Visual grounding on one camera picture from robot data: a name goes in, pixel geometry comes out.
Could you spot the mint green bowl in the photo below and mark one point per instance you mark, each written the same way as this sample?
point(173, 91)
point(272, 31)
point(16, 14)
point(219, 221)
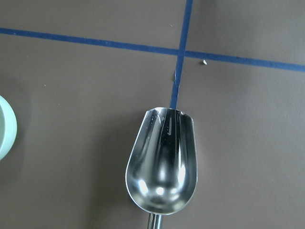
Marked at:
point(8, 127)

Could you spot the metal ice scoop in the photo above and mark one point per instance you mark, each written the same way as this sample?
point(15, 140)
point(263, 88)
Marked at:
point(162, 173)

